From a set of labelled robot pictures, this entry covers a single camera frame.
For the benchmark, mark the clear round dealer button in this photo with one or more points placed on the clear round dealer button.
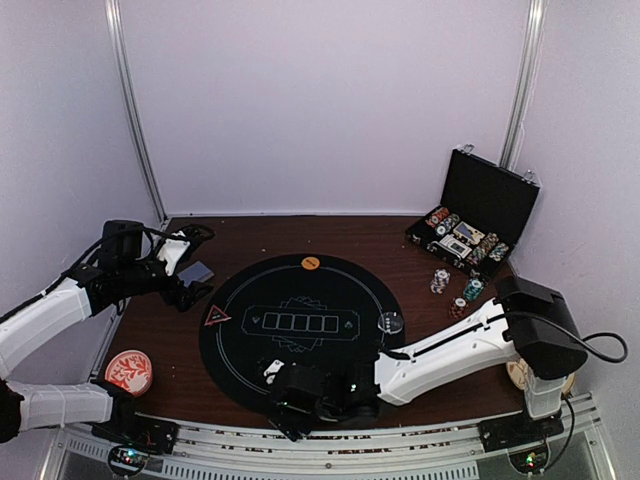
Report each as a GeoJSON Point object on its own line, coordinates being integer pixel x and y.
{"type": "Point", "coordinates": [390, 323]}

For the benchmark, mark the blue white chip stack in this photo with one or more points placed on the blue white chip stack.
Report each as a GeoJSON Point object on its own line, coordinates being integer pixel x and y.
{"type": "Point", "coordinates": [440, 281]}

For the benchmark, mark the red white patterned cup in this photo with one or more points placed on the red white patterned cup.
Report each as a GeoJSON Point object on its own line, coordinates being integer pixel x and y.
{"type": "Point", "coordinates": [130, 370]}

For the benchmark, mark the aluminium frame post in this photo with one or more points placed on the aluminium frame post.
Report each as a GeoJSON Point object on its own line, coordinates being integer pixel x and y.
{"type": "Point", "coordinates": [117, 36]}
{"type": "Point", "coordinates": [525, 84]}

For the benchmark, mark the green chip row in case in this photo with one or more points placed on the green chip row in case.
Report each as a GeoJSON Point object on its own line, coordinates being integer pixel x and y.
{"type": "Point", "coordinates": [447, 224]}

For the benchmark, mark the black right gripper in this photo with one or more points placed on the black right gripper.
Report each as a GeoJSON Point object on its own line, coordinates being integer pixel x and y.
{"type": "Point", "coordinates": [282, 417]}

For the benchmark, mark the aluminium frame post right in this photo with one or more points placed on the aluminium frame post right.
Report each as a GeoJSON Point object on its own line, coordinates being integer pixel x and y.
{"type": "Point", "coordinates": [525, 84]}

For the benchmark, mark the red chip row in case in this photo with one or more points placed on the red chip row in case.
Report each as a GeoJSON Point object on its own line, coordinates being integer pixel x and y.
{"type": "Point", "coordinates": [437, 216]}

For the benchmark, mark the round wooden coaster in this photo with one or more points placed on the round wooden coaster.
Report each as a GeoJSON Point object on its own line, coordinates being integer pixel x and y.
{"type": "Point", "coordinates": [518, 372]}

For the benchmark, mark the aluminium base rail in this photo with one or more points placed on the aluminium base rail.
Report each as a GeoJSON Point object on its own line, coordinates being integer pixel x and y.
{"type": "Point", "coordinates": [451, 450]}

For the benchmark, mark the right chip rows in case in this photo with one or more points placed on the right chip rows in case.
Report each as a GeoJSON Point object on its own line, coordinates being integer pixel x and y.
{"type": "Point", "coordinates": [489, 247]}

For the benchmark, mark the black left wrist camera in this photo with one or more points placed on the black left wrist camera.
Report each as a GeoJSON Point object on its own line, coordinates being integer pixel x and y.
{"type": "Point", "coordinates": [122, 243]}

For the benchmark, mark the blue patterned card deck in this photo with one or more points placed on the blue patterned card deck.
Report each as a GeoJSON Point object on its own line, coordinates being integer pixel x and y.
{"type": "Point", "coordinates": [197, 272]}

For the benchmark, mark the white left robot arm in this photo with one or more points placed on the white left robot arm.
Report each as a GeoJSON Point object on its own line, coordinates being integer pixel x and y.
{"type": "Point", "coordinates": [132, 262]}

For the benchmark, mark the brown poker chip stack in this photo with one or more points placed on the brown poker chip stack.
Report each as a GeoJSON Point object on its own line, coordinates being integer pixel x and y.
{"type": "Point", "coordinates": [457, 308]}

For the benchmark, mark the aluminium frame post left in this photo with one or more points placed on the aluminium frame post left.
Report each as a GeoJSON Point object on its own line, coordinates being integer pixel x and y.
{"type": "Point", "coordinates": [117, 36]}

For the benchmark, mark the red triangular all-in marker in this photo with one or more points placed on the red triangular all-in marker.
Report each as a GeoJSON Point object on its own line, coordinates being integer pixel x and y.
{"type": "Point", "coordinates": [215, 315]}

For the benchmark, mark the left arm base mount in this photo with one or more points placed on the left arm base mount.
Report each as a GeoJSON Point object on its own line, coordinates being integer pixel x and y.
{"type": "Point", "coordinates": [136, 437]}

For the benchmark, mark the black poker chip case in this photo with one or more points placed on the black poker chip case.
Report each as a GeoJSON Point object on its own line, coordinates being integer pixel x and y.
{"type": "Point", "coordinates": [487, 197]}

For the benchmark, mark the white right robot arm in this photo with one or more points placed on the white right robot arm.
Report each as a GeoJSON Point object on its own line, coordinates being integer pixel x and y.
{"type": "Point", "coordinates": [525, 320]}

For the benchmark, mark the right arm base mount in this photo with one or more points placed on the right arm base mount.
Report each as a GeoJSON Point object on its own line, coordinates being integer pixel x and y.
{"type": "Point", "coordinates": [524, 439]}

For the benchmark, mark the green poker chip stack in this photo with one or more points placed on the green poker chip stack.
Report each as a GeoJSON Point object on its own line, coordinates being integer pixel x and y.
{"type": "Point", "coordinates": [473, 289]}

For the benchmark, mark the card deck in case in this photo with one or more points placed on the card deck in case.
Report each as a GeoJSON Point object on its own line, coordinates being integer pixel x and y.
{"type": "Point", "coordinates": [462, 239]}

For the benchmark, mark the round black poker mat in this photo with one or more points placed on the round black poker mat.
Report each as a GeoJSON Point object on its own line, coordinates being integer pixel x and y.
{"type": "Point", "coordinates": [325, 318]}

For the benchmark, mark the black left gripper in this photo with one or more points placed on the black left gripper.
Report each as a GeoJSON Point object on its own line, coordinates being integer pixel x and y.
{"type": "Point", "coordinates": [187, 296]}

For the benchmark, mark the yellow big blind button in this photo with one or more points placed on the yellow big blind button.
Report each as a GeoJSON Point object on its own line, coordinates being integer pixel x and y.
{"type": "Point", "coordinates": [310, 263]}

